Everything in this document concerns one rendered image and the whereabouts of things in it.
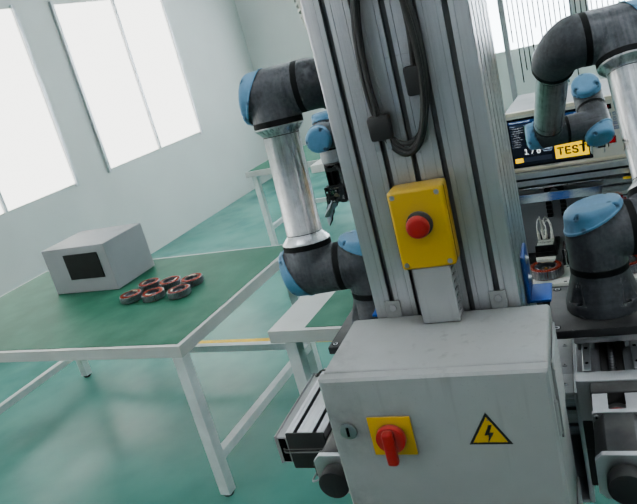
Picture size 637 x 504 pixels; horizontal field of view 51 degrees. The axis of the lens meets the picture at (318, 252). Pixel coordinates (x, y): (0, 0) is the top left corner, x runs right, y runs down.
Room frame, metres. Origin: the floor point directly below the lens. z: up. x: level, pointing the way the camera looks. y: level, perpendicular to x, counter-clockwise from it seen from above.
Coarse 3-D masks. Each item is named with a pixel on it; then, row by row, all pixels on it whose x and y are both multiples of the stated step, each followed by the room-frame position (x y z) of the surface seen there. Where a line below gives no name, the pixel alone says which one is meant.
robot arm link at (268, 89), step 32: (288, 64) 1.53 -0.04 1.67; (256, 96) 1.52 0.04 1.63; (288, 96) 1.50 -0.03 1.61; (256, 128) 1.54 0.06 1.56; (288, 128) 1.51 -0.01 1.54; (288, 160) 1.51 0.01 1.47; (288, 192) 1.51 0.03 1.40; (288, 224) 1.51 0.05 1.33; (320, 224) 1.53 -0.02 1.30; (288, 256) 1.50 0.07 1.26; (320, 256) 1.47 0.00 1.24; (288, 288) 1.49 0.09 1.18; (320, 288) 1.47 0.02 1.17
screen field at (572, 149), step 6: (564, 144) 2.14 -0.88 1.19; (570, 144) 2.13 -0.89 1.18; (576, 144) 2.12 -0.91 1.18; (582, 144) 2.11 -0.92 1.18; (558, 150) 2.15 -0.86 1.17; (564, 150) 2.14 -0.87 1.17; (570, 150) 2.13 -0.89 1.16; (576, 150) 2.12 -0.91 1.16; (582, 150) 2.11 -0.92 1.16; (588, 150) 2.11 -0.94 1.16; (558, 156) 2.15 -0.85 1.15; (564, 156) 2.14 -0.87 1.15; (570, 156) 2.13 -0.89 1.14
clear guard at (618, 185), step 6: (618, 174) 2.06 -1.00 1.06; (624, 174) 2.04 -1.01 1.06; (630, 174) 2.03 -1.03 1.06; (606, 180) 2.03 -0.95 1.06; (612, 180) 2.01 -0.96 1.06; (618, 180) 2.00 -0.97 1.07; (624, 180) 1.98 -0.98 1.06; (630, 180) 1.97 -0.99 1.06; (606, 186) 1.97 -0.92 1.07; (612, 186) 1.96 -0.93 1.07; (618, 186) 1.94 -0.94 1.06; (624, 186) 1.93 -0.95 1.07; (606, 192) 1.91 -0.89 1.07; (612, 192) 1.90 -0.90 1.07; (618, 192) 1.89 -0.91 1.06; (624, 192) 1.87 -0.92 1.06; (624, 198) 1.85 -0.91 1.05
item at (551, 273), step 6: (534, 264) 2.10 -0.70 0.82; (540, 264) 2.10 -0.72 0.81; (546, 264) 2.10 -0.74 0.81; (552, 264) 2.09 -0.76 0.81; (558, 264) 2.05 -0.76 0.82; (534, 270) 2.05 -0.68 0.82; (540, 270) 2.04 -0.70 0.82; (546, 270) 2.03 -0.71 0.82; (552, 270) 2.02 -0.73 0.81; (558, 270) 2.02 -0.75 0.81; (534, 276) 2.05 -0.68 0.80; (540, 276) 2.03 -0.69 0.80; (546, 276) 2.02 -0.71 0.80; (552, 276) 2.02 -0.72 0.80; (558, 276) 2.02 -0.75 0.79
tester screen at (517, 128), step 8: (568, 112) 2.13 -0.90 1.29; (528, 120) 2.19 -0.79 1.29; (512, 128) 2.21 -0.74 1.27; (520, 128) 2.20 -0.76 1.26; (512, 136) 2.21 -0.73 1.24; (520, 136) 2.20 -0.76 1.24; (512, 144) 2.22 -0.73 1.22; (520, 144) 2.20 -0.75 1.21; (512, 152) 2.22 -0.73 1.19; (520, 152) 2.21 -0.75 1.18; (544, 152) 2.17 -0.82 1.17; (552, 152) 2.16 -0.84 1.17; (544, 160) 2.17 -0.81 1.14; (552, 160) 2.16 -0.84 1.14
